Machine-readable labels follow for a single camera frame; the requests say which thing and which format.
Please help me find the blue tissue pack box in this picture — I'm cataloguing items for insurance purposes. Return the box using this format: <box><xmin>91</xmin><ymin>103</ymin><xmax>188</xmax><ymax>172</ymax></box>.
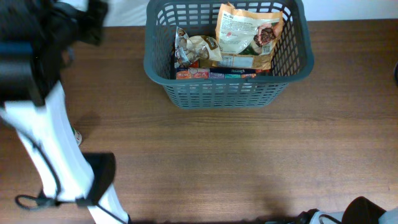
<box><xmin>175</xmin><ymin>68</ymin><xmax>259</xmax><ymax>80</ymax></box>

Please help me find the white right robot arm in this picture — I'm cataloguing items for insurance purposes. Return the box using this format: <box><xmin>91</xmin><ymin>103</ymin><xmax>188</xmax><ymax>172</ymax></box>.
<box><xmin>292</xmin><ymin>196</ymin><xmax>397</xmax><ymax>224</ymax></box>

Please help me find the green lid jar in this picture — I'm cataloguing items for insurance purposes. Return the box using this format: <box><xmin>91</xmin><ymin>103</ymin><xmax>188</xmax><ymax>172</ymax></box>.
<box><xmin>72</xmin><ymin>128</ymin><xmax>83</xmax><ymax>145</ymax></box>

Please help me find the white brown wrapper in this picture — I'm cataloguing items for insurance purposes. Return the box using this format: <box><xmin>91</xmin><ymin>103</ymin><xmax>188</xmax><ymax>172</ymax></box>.
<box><xmin>174</xmin><ymin>27</ymin><xmax>198</xmax><ymax>68</ymax></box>

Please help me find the grey plastic basket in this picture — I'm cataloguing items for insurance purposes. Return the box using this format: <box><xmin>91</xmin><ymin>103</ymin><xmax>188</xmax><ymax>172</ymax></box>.
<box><xmin>144</xmin><ymin>0</ymin><xmax>314</xmax><ymax>109</ymax></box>

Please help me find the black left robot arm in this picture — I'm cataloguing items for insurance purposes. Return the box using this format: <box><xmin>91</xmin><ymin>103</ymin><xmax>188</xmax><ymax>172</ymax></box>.
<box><xmin>1</xmin><ymin>1</ymin><xmax>131</xmax><ymax>223</ymax></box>

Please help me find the brown snack bag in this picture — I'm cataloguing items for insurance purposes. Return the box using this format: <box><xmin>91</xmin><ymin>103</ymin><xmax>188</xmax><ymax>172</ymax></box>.
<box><xmin>211</xmin><ymin>3</ymin><xmax>284</xmax><ymax>70</ymax></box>

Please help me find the orange pasta bag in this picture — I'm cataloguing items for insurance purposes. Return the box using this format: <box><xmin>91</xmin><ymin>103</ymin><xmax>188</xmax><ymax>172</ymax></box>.
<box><xmin>189</xmin><ymin>60</ymin><xmax>270</xmax><ymax>74</ymax></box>

